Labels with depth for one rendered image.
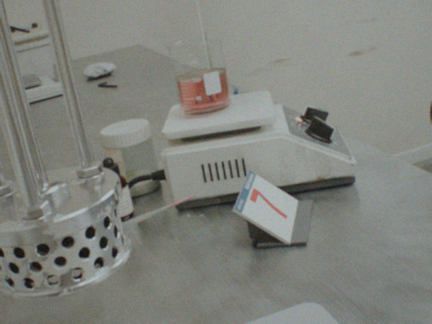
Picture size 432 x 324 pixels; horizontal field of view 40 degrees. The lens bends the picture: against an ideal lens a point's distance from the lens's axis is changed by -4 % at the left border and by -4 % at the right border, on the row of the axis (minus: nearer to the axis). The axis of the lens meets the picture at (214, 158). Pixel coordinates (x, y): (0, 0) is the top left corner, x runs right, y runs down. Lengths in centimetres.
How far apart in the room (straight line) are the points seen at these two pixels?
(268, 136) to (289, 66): 169
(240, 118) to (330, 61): 177
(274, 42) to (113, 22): 59
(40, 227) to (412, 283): 32
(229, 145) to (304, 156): 8
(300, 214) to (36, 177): 38
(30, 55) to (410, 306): 139
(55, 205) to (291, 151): 42
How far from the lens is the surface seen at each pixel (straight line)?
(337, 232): 57
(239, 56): 224
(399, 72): 257
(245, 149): 64
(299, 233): 57
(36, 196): 24
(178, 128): 65
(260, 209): 57
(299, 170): 65
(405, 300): 47
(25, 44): 169
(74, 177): 28
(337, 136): 71
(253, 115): 64
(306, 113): 72
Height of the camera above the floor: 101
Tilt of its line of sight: 19 degrees down
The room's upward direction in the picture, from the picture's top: 10 degrees counter-clockwise
